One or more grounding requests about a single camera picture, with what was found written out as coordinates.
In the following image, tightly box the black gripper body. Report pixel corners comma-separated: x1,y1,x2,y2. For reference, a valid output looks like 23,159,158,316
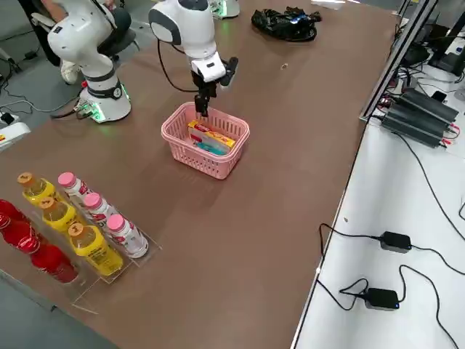
190,71,219,100

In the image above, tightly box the yellow red wafer box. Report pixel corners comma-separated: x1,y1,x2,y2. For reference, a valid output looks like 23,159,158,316
187,120,238,149

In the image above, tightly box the pink plastic basket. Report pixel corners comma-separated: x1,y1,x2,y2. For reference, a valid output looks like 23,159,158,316
161,101,251,181

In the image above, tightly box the black plastic bag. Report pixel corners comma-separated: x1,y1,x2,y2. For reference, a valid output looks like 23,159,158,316
251,6,318,42

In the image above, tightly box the teal snack box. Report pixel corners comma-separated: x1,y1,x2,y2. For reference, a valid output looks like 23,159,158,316
195,140,233,156

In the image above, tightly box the pink cap white bottle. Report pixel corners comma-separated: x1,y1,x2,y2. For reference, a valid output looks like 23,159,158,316
105,213,150,260
82,192,121,233
57,172,96,212

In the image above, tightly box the clear acrylic bottle shelf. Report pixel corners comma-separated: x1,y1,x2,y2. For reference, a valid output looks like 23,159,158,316
0,177,163,316

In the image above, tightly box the yellow drink bottle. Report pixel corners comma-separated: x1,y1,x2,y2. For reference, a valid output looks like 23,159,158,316
38,196,83,233
17,172,59,204
68,223,124,276

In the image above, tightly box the white controller box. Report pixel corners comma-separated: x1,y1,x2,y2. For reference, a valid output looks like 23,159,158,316
0,121,32,153

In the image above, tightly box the black power supply unit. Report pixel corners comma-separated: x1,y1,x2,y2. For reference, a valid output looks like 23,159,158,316
380,105,451,148
397,89,461,123

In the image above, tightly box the red drink bottle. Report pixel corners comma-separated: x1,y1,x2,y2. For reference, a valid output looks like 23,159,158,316
17,236,79,284
0,217,41,252
0,198,26,222

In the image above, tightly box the black power adapter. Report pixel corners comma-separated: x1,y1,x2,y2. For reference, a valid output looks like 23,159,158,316
380,230,413,254
364,287,400,311

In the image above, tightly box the black monitor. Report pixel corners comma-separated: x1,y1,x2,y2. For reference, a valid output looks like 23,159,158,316
427,21,465,76

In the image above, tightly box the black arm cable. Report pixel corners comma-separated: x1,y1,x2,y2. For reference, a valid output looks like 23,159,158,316
156,38,200,94

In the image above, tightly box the black adapter cable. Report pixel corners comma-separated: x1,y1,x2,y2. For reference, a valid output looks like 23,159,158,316
339,278,370,310
318,222,383,262
397,264,461,349
409,245,465,277

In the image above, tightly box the aluminium frame post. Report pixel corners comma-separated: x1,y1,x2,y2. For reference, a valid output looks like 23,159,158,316
358,0,439,127

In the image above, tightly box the long black supply cable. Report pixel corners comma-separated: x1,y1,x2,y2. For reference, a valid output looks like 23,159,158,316
390,132,465,221

